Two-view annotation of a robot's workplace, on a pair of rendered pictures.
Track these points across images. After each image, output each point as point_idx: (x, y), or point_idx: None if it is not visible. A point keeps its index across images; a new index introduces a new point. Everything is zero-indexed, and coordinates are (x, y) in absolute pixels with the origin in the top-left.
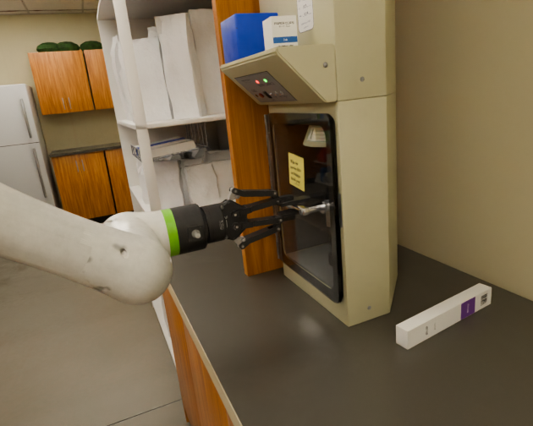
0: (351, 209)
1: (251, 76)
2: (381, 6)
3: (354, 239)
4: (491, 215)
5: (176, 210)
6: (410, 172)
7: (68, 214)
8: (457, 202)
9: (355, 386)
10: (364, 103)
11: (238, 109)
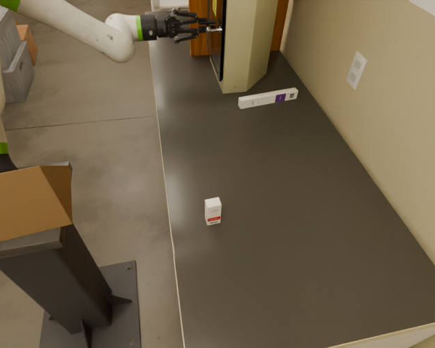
0: (230, 34)
1: None
2: None
3: (230, 51)
4: (320, 52)
5: (142, 18)
6: (300, 10)
7: (88, 16)
8: (311, 39)
9: (208, 117)
10: None
11: None
